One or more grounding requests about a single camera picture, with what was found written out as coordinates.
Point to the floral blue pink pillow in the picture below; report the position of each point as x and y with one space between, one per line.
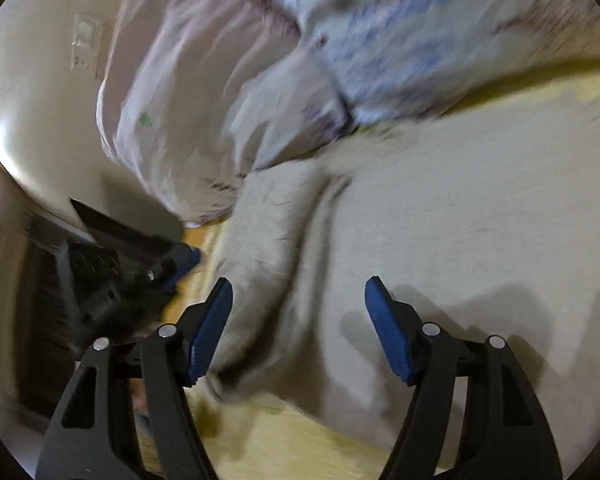
199 93

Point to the dark wooden bedside furniture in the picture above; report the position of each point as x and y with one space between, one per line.
44 361

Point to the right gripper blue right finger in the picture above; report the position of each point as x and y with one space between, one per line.
505 434

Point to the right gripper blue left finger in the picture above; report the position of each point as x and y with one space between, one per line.
92 433

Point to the yellow patterned bedspread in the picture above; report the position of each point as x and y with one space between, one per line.
280 444

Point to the white wall switch plate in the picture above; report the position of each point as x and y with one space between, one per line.
86 42

